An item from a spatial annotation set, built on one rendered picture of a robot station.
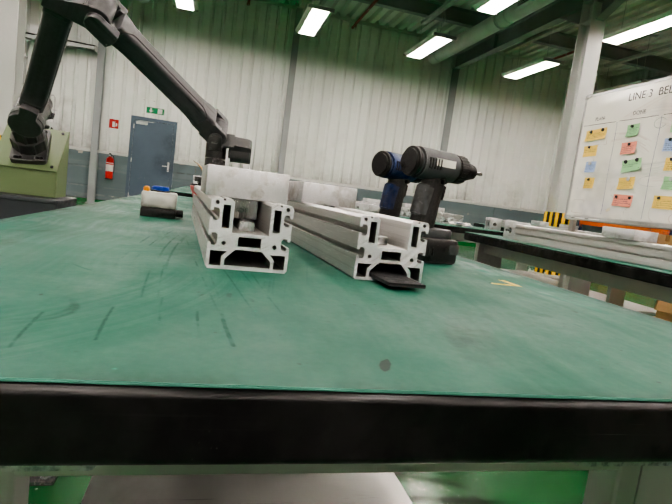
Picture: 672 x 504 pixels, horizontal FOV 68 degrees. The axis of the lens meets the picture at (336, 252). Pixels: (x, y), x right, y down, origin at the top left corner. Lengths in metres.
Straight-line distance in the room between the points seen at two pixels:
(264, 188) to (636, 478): 0.52
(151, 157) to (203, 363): 12.13
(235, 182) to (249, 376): 0.42
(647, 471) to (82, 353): 0.48
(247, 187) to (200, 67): 11.95
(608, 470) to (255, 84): 12.26
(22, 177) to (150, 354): 1.30
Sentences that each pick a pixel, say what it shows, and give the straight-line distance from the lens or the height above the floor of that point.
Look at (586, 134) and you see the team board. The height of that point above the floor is 1.63.
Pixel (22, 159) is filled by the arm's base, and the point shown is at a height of 0.87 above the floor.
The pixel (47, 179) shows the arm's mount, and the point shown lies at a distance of 1.57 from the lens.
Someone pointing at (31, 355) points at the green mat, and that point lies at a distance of 0.31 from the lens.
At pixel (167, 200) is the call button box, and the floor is 0.82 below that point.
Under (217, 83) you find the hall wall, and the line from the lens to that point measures 12.57.
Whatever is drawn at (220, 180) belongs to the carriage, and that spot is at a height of 0.89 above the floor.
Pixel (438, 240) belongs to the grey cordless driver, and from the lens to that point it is 0.97.
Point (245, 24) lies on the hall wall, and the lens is 12.91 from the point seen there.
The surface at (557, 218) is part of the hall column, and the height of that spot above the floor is 1.00.
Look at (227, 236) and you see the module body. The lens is 0.61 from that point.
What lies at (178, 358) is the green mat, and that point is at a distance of 0.31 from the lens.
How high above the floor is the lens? 0.88
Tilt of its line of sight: 6 degrees down
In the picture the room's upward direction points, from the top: 8 degrees clockwise
